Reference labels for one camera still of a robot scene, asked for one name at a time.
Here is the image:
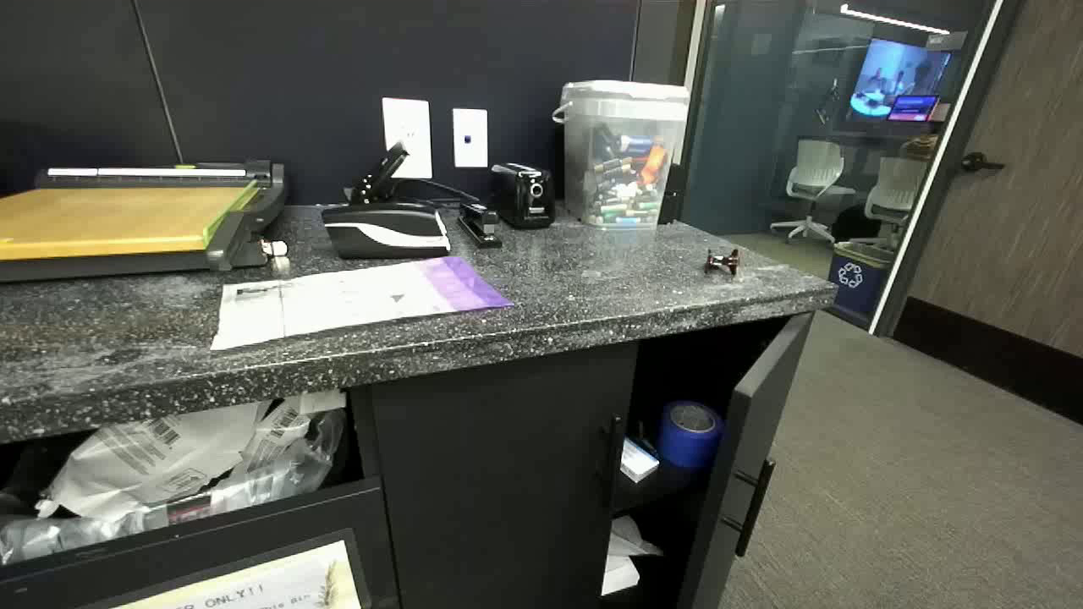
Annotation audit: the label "closed black cabinet door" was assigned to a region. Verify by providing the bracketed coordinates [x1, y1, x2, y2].
[358, 346, 638, 609]

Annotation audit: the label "open black cabinet door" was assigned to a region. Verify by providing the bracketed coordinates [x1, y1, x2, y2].
[678, 315, 812, 609]

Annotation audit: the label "black stapler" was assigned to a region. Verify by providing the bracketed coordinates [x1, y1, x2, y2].
[462, 199, 501, 247]

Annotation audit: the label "black electric pencil sharpener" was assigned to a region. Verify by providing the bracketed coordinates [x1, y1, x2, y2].
[491, 162, 555, 229]

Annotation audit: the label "small black binder clip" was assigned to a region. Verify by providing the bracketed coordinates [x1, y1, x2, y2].
[704, 247, 743, 278]

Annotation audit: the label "black hole punch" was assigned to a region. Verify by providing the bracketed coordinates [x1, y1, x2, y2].
[321, 144, 451, 259]

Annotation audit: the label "clear plastic bucket with lid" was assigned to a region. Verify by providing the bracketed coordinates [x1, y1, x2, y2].
[552, 79, 690, 227]

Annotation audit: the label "blue tape roll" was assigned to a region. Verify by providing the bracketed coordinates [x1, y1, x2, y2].
[660, 402, 723, 469]

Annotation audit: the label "white and purple paper sheet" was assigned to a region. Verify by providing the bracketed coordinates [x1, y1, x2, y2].
[212, 258, 508, 347]

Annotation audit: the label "white papers in cabinet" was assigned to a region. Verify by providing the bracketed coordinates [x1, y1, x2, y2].
[604, 515, 660, 596]

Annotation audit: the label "white office chair left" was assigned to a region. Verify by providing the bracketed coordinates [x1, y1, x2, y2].
[775, 137, 846, 242]

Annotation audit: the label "white office chair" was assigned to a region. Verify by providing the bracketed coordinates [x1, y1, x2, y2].
[862, 157, 928, 222]
[775, 137, 846, 242]

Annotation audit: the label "blue recycling bin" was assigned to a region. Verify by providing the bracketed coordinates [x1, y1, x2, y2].
[829, 250, 890, 326]

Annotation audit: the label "black tilt-out trash bin front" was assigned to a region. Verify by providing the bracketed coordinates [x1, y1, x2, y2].
[0, 480, 401, 609]

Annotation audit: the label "white label on bin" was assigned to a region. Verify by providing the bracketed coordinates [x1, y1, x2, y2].
[120, 542, 367, 609]

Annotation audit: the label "white office chair right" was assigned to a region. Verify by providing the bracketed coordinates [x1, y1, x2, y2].
[862, 157, 928, 222]

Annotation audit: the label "crumpled white plastic bags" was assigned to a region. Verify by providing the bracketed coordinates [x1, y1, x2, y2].
[0, 391, 344, 566]

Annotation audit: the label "paper cutter with wooden board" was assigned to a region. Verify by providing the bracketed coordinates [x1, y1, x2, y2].
[0, 158, 287, 283]

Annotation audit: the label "white wall jack plate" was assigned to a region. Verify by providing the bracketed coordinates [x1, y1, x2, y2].
[451, 108, 489, 170]

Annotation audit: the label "white wall outlet plate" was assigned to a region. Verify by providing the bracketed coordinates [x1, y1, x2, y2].
[384, 97, 433, 180]

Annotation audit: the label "wall mounted tv screen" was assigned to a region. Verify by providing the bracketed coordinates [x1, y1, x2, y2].
[846, 37, 951, 123]

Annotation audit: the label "black door lever handle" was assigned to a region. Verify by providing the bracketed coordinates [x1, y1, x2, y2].
[960, 152, 1005, 172]

